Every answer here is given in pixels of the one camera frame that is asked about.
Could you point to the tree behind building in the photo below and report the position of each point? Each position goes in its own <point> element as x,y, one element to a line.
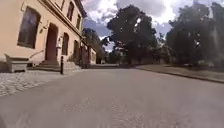
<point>92,40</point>

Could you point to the large dark tree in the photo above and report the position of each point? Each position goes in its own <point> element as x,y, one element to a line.
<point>131,33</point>

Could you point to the grey asphalt road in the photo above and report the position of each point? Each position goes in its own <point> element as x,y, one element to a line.
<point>120,100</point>

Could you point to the dark bollard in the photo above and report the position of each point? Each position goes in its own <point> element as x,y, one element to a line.
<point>61,65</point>

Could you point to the grass verge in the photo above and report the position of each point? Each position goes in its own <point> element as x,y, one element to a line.
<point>186,71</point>

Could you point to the yellow building with arched windows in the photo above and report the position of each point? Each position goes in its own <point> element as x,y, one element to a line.
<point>40,30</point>

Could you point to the group of dark trees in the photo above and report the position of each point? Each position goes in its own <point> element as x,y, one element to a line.
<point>196,36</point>

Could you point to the pale cobblestone paving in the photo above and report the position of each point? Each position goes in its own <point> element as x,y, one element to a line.
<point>20,81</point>

